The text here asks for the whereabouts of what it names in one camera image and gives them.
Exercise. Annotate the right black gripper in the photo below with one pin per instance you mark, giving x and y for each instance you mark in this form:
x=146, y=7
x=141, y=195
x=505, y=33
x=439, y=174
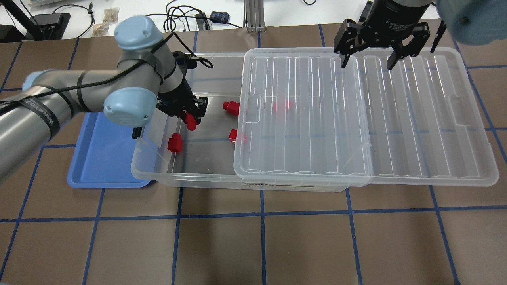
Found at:
x=389, y=21

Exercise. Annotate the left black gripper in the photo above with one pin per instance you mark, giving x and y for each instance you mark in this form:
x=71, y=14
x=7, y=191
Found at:
x=176, y=96

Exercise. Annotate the red block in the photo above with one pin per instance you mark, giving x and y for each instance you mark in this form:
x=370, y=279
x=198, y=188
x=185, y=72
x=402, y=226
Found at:
x=231, y=107
x=175, y=143
x=233, y=136
x=191, y=122
x=279, y=107

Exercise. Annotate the clear plastic box lid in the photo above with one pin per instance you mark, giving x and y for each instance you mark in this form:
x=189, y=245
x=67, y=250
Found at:
x=417, y=124

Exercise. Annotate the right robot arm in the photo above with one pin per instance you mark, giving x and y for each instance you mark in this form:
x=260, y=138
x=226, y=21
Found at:
x=471, y=22

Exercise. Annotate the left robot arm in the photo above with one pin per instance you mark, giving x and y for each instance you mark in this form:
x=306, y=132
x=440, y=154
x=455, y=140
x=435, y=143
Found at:
x=149, y=76

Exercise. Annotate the clear plastic storage box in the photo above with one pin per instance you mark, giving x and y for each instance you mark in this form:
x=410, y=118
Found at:
x=206, y=160

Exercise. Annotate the blue plastic tray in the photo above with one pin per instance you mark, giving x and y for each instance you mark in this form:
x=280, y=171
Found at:
x=103, y=156

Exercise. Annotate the black power adapter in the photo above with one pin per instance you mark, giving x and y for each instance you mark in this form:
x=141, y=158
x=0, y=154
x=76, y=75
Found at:
x=221, y=17

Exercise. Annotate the bag of small parts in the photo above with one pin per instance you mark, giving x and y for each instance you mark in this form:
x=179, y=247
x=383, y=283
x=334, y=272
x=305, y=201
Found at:
x=111, y=15
x=101, y=29

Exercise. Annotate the black box latch handle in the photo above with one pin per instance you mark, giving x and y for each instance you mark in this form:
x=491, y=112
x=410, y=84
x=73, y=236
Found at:
x=137, y=132

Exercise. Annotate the aluminium frame post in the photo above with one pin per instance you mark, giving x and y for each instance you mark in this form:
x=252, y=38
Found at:
x=254, y=18

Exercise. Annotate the black camera stand base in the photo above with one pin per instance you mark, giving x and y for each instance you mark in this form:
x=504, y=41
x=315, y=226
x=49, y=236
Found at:
x=52, y=25

